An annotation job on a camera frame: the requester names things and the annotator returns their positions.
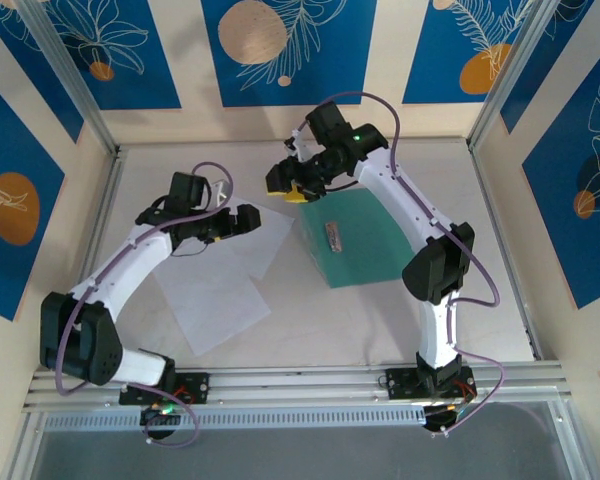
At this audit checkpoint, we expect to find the white paper sheet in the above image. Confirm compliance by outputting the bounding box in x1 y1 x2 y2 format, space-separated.
172 195 295 282
152 252 274 358

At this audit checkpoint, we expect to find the metal folder clip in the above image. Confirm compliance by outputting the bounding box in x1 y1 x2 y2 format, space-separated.
324 219 345 253

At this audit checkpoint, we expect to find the green plastic folder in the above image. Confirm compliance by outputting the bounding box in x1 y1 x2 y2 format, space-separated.
297 185 417 290

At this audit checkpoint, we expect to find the black base connector box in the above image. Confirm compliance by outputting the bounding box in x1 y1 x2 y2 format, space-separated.
139 405 181 442
423 404 464 435

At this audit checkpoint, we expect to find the grey acrylic panel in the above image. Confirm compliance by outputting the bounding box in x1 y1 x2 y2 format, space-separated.
27 399 581 480

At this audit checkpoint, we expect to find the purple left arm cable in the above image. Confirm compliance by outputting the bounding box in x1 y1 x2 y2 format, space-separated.
54 160 237 450

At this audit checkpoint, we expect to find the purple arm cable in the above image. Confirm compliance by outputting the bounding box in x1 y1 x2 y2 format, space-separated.
299 91 507 437
54 160 237 450

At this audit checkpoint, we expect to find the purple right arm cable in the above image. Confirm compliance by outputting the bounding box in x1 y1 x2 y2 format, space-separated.
299 91 507 437

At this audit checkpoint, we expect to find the blue floral wall panel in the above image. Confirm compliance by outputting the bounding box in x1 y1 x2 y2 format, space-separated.
0 69 67 322
0 0 85 145
201 0 380 108
499 0 600 135
522 44 600 310
44 0 182 111
402 0 531 106

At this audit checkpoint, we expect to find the aluminium table edge rail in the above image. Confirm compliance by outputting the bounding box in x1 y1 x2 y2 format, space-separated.
52 147 130 372
469 144 546 362

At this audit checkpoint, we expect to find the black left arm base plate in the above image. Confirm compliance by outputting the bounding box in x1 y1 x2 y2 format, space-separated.
118 372 212 406

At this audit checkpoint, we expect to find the aluminium corner post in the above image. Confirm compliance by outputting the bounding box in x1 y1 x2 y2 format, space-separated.
467 0 566 151
14 0 124 156

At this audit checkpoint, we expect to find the wide aluminium base rail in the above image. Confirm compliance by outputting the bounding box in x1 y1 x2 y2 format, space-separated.
22 360 574 414

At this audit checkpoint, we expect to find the grey slotted cable duct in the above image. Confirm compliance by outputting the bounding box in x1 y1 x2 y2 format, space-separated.
43 405 427 432

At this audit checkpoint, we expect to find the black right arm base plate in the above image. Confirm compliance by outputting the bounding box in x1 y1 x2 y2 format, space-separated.
385 367 476 401

